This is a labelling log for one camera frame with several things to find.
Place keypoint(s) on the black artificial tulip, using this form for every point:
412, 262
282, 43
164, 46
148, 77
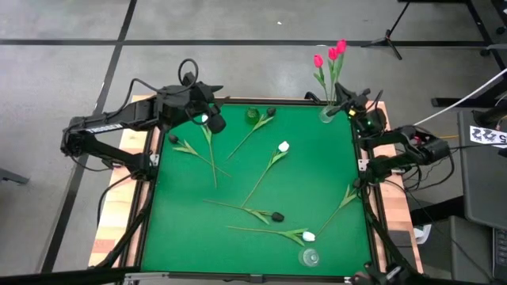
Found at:
277, 216
173, 138
271, 111

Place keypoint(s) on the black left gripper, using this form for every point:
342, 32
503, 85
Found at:
178, 101

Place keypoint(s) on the dark gray desk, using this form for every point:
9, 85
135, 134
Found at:
483, 178

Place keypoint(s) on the clear glass vase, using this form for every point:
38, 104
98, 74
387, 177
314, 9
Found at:
309, 257
326, 115

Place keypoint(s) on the white artificial tulip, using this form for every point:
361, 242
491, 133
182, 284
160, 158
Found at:
283, 146
308, 236
204, 118

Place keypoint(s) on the white plastic piece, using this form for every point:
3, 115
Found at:
421, 233

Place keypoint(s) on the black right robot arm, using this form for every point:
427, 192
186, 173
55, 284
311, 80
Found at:
420, 146

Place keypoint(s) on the green leaf stem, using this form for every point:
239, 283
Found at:
348, 196

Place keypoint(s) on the black keyboard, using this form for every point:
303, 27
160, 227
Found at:
500, 253

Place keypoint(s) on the green table mat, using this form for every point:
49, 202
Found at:
190, 245

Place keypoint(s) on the black tripod stand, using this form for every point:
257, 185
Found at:
386, 39

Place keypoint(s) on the green glass vase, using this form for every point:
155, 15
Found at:
252, 115

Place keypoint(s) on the white numbered paper label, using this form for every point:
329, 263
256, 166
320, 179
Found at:
489, 136

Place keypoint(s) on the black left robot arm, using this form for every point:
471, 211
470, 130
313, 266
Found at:
99, 127

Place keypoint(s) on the dark gray cabinet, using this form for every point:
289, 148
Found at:
455, 249

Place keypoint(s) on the black aluminium table frame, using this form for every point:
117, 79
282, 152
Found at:
285, 101

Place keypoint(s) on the black desk frame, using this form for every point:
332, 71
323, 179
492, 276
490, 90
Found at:
455, 102

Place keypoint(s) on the red artificial tulip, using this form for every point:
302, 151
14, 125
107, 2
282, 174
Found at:
332, 53
318, 60
341, 46

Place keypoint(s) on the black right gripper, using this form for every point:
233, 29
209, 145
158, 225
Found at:
366, 112

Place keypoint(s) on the gray furniture foot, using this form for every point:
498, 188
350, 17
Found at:
12, 176

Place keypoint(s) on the silver metal bracket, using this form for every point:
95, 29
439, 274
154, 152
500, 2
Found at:
146, 276
363, 164
154, 159

